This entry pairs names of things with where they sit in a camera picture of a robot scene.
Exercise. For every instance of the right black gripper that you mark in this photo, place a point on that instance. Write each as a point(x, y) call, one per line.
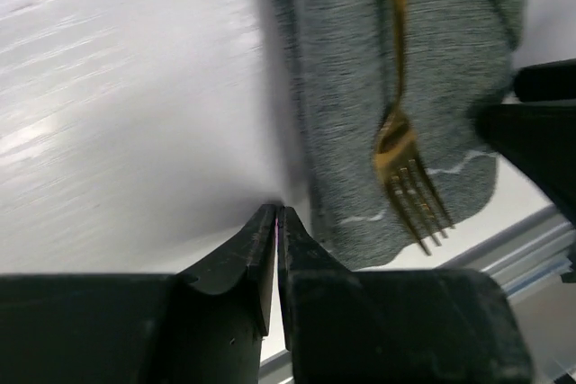
point(537, 134)

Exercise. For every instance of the gold fork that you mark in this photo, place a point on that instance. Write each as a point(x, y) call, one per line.
point(397, 160)

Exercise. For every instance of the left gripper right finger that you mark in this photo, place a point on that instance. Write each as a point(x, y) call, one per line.
point(407, 326)

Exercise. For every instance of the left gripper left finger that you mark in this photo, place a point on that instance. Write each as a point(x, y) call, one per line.
point(205, 324)

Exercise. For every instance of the aluminium frame rail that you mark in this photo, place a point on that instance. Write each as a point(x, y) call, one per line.
point(534, 264)

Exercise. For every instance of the grey cloth napkin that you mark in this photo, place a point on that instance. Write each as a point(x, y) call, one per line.
point(339, 55)

